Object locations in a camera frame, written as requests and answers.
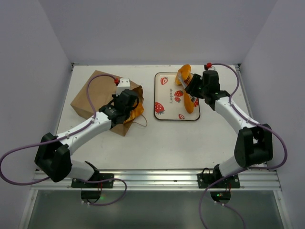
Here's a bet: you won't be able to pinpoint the orange fake donut ring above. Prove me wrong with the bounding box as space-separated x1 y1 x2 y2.
175 64 193 86

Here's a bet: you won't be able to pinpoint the braided golden fake bread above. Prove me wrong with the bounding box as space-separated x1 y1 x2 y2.
124 102 144 124

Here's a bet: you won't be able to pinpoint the orange fake bread loaf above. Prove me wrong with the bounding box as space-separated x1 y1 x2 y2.
183 90 194 114

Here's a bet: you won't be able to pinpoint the brown paper bag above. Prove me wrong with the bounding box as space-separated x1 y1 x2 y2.
71 70 144 136

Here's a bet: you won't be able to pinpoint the metal tongs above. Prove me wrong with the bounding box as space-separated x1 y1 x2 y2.
178 73 197 103

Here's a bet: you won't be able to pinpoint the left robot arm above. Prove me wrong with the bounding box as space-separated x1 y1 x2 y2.
34 89 140 187

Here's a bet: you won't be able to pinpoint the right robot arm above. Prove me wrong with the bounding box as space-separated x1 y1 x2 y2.
182 70 273 187

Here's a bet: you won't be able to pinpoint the strawberry print tray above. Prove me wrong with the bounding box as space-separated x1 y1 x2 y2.
154 72 201 121

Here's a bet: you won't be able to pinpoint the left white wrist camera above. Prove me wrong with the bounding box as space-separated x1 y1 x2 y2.
114 78 130 96

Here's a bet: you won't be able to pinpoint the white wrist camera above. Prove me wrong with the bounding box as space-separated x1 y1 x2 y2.
114 78 130 96
204 62 216 71

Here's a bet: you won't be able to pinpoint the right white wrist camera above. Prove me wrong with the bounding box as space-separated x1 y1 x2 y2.
204 62 216 71

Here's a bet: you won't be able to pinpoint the aluminium mounting rail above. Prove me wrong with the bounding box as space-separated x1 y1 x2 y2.
30 168 279 191

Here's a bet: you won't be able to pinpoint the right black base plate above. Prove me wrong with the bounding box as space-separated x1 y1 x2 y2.
197 168 241 189

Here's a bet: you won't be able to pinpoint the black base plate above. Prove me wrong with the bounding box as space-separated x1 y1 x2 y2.
71 173 114 188
197 168 241 189

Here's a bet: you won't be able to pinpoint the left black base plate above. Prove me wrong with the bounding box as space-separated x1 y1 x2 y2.
71 173 114 188

